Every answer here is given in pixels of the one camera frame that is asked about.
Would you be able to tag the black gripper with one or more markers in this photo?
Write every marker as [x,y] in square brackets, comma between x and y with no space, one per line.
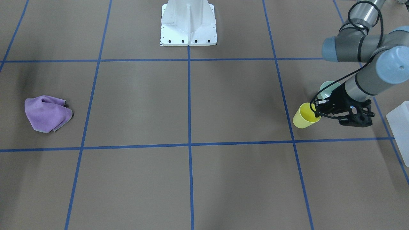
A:
[339,97]

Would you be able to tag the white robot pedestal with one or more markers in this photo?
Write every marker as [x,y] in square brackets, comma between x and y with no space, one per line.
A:
[188,23]

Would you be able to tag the yellow plastic cup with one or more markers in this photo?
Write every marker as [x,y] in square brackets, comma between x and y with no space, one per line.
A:
[305,116]

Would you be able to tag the clear plastic bin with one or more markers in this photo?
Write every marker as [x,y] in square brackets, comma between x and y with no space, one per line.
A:
[398,119]

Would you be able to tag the purple cloth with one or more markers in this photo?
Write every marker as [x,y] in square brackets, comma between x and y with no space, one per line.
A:
[47,113]

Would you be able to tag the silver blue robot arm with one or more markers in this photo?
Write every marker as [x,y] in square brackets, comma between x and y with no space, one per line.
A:
[384,57]

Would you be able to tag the green ceramic bowl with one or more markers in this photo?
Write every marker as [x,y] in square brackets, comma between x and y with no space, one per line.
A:
[327,89]

